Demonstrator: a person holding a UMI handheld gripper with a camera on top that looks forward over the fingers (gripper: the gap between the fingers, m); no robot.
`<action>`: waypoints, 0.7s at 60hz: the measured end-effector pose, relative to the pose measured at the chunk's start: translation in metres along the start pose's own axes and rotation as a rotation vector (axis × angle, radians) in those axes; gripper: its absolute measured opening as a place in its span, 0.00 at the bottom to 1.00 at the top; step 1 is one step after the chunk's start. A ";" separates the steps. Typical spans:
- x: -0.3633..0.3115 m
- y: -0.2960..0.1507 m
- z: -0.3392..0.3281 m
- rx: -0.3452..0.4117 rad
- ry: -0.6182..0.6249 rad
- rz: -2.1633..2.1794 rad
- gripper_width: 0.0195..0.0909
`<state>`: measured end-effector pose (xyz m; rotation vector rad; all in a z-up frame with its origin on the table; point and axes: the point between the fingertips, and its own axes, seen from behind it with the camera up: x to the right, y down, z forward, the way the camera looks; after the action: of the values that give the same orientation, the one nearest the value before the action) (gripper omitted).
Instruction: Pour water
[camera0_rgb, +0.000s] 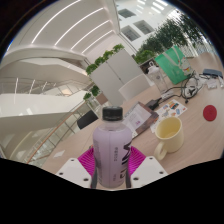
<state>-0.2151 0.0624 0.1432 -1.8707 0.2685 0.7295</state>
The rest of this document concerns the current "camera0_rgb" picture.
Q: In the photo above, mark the white charger block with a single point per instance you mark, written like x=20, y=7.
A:
x=167, y=95

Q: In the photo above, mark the bushy green planter plants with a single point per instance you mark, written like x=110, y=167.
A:
x=106, y=55

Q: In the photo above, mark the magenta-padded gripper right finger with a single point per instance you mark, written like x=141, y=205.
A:
x=148, y=171

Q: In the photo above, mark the clear plastic packet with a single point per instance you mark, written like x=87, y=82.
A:
x=211, y=83

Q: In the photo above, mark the small green potted plants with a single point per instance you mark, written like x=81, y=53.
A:
x=94, y=90

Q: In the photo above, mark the clear shaker bottle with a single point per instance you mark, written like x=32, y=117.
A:
x=158, y=78

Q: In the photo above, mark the white paper slip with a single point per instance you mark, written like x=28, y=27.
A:
x=59, y=153

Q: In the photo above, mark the white chair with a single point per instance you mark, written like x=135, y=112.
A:
x=133, y=87

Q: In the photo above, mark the open book with dark cover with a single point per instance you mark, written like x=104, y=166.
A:
x=138, y=118

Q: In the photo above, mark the flat round red coaster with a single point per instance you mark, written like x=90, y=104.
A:
x=210, y=113

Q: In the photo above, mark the black chair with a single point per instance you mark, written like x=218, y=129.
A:
x=87, y=119

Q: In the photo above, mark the white cabinet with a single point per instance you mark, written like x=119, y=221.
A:
x=116, y=78

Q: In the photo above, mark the lilac drink bottle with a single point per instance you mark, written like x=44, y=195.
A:
x=111, y=146

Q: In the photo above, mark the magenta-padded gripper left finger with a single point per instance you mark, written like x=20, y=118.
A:
x=71, y=171

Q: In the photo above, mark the pale yellow mug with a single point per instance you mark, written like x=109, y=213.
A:
x=170, y=135

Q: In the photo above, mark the colourful sticker sheet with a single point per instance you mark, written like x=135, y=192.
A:
x=171, y=110

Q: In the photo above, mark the row of green trees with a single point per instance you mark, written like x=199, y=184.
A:
x=170, y=33

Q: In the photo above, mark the green tote bag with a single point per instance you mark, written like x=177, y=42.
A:
x=171, y=65

